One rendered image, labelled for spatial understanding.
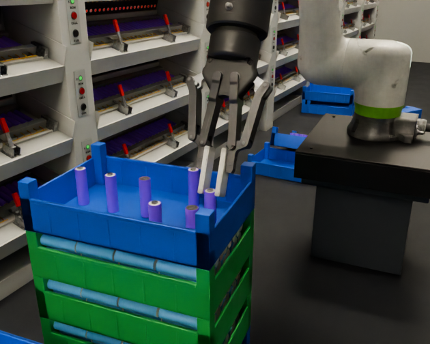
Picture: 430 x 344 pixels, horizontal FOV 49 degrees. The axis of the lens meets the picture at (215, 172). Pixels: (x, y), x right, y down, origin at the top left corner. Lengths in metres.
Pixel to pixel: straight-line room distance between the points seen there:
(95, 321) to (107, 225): 0.18
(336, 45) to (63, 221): 0.86
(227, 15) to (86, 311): 0.49
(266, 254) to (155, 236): 0.82
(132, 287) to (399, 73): 0.88
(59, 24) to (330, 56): 0.69
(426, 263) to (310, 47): 0.70
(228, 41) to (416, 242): 1.08
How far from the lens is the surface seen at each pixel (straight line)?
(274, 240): 1.51
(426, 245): 1.61
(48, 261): 0.78
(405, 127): 1.34
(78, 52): 1.32
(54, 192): 0.81
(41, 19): 1.32
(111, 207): 0.78
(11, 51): 1.26
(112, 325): 0.77
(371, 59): 1.29
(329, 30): 1.28
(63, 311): 0.82
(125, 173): 0.87
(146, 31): 1.66
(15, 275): 1.36
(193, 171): 0.76
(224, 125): 2.10
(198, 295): 0.66
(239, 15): 0.69
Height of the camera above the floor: 0.75
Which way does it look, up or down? 22 degrees down
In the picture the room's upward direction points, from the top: straight up
